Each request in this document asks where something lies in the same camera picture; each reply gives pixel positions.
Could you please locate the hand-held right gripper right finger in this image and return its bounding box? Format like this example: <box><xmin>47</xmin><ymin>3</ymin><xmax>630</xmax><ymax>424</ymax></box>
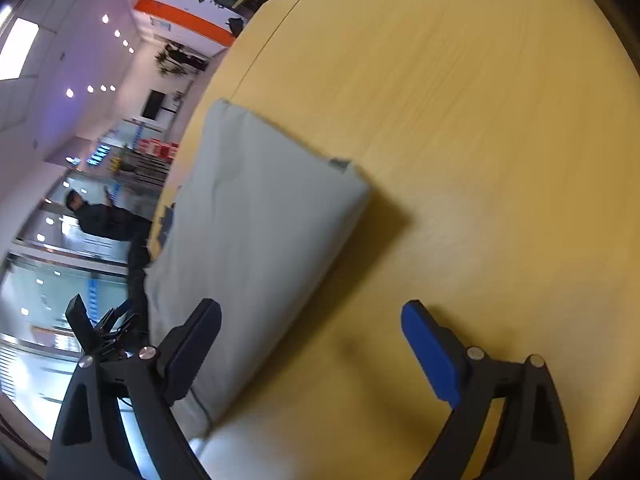
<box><xmin>401</xmin><ymin>300</ymin><xmax>576</xmax><ymax>480</ymax></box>

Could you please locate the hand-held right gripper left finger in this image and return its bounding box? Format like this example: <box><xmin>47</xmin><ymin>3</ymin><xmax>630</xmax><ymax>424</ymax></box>
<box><xmin>47</xmin><ymin>298</ymin><xmax>223</xmax><ymax>480</ymax></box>

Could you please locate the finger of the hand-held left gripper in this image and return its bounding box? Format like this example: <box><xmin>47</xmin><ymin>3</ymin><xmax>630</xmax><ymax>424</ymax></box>
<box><xmin>101</xmin><ymin>305</ymin><xmax>142</xmax><ymax>357</ymax></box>
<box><xmin>65</xmin><ymin>294</ymin><xmax>104</xmax><ymax>357</ymax></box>

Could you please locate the beige and black jacket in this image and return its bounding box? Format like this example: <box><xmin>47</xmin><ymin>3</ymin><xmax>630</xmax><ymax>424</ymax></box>
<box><xmin>145</xmin><ymin>98</ymin><xmax>372</xmax><ymax>480</ymax></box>

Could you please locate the black display stand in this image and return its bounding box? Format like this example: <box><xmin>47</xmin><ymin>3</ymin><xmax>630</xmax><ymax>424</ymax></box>
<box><xmin>120</xmin><ymin>152</ymin><xmax>174</xmax><ymax>187</ymax></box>

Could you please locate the stack of red boxes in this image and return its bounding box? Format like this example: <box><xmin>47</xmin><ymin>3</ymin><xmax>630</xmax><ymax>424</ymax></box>
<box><xmin>136</xmin><ymin>137</ymin><xmax>180</xmax><ymax>161</ymax></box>

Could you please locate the black television screen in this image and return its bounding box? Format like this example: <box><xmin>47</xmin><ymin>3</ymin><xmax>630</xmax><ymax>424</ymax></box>
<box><xmin>141</xmin><ymin>90</ymin><xmax>166</xmax><ymax>121</ymax></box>

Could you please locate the tall potted palm plant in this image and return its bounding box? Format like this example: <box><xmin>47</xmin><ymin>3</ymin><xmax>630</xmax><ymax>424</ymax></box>
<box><xmin>154</xmin><ymin>42</ymin><xmax>187</xmax><ymax>79</ymax></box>

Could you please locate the black cable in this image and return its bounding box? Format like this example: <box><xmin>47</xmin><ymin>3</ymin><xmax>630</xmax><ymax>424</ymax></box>
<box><xmin>190</xmin><ymin>390</ymin><xmax>217</xmax><ymax>434</ymax></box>

